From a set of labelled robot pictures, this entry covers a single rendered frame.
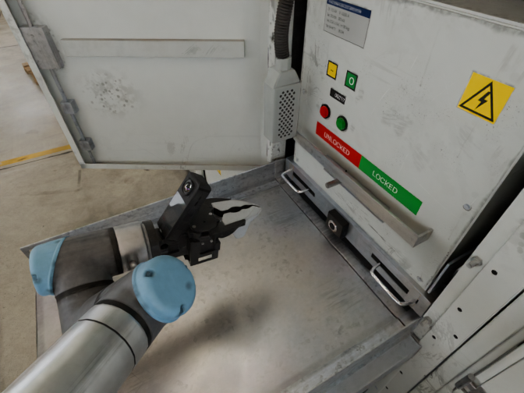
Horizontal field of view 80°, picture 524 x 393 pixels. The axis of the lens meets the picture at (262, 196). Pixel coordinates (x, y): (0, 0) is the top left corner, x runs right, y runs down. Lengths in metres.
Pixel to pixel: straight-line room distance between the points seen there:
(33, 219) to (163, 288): 2.16
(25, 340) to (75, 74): 1.32
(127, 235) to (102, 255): 0.04
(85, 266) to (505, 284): 0.58
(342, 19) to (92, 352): 0.63
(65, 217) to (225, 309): 1.80
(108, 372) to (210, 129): 0.78
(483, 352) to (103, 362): 0.55
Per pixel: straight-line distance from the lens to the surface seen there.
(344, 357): 0.70
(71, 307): 0.50
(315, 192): 0.87
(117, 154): 1.15
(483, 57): 0.52
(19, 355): 1.93
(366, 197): 0.67
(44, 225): 2.41
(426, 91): 0.57
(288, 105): 0.75
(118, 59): 0.97
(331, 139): 0.76
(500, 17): 0.51
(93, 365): 0.34
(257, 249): 0.81
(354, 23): 0.66
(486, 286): 0.57
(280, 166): 0.98
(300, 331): 0.71
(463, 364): 0.71
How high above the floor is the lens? 1.50
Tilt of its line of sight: 44 degrees down
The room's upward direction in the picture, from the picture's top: straight up
